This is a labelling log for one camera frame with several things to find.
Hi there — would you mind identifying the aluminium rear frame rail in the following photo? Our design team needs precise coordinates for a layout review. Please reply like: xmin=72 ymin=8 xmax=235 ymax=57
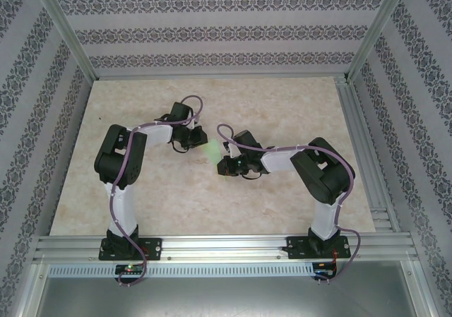
xmin=92 ymin=72 xmax=350 ymax=82

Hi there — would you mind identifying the grey sheet metal tray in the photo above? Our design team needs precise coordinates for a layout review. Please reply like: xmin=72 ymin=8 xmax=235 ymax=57
xmin=28 ymin=263 xmax=435 ymax=317

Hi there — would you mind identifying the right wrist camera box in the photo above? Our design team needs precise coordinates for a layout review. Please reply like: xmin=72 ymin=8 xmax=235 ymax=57
xmin=225 ymin=129 xmax=261 ymax=155

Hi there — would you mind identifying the aluminium right rear frame post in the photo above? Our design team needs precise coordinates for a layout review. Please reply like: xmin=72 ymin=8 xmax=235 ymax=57
xmin=345 ymin=0 xmax=414 ymax=81

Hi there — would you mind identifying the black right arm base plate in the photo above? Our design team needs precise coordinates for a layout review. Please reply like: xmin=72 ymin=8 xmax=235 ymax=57
xmin=286 ymin=235 xmax=351 ymax=261

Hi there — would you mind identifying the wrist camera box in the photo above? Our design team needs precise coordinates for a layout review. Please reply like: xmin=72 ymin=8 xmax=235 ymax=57
xmin=225 ymin=129 xmax=261 ymax=155
xmin=169 ymin=101 xmax=194 ymax=124

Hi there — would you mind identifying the slotted grey cable duct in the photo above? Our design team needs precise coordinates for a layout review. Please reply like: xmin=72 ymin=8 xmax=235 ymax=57
xmin=47 ymin=262 xmax=315 ymax=278

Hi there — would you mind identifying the aluminium side frame rail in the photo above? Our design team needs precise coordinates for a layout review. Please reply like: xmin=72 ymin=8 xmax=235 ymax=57
xmin=333 ymin=76 xmax=402 ymax=233

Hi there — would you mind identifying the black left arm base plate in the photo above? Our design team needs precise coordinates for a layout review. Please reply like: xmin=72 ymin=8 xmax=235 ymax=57
xmin=98 ymin=237 xmax=163 ymax=261

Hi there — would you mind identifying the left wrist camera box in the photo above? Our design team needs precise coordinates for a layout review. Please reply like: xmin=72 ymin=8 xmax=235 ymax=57
xmin=169 ymin=101 xmax=194 ymax=124

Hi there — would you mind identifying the aluminium frame post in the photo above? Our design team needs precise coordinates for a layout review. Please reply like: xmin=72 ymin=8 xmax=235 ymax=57
xmin=345 ymin=0 xmax=414 ymax=81
xmin=33 ymin=0 xmax=98 ymax=81

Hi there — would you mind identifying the aluminium left rear frame post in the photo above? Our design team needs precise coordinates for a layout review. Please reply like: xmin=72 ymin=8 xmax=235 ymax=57
xmin=33 ymin=0 xmax=98 ymax=81

